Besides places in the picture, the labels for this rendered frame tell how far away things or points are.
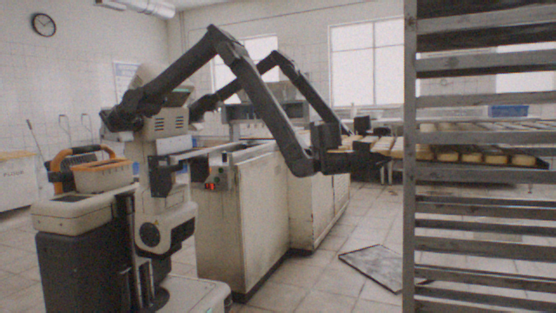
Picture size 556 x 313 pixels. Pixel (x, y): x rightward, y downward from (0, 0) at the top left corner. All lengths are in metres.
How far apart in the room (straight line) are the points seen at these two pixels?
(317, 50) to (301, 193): 3.69
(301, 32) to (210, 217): 4.43
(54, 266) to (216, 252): 0.86
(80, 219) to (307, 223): 1.57
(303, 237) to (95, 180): 1.55
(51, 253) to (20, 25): 4.53
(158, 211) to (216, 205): 0.64
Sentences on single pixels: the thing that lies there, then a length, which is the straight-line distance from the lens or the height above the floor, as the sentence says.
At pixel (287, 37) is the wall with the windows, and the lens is 6.13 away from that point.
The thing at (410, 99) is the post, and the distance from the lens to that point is 0.91.
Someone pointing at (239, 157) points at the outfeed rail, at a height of 0.87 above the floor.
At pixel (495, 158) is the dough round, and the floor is 1.00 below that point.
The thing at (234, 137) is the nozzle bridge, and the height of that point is 0.90.
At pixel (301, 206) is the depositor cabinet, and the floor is 0.41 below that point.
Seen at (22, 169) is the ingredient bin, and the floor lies 0.56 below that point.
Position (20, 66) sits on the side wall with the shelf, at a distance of 5.80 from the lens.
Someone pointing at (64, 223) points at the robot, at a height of 0.75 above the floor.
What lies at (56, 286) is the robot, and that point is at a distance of 1.73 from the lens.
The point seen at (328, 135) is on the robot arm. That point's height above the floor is 1.07.
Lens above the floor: 1.15
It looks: 8 degrees down
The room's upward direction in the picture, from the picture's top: 3 degrees counter-clockwise
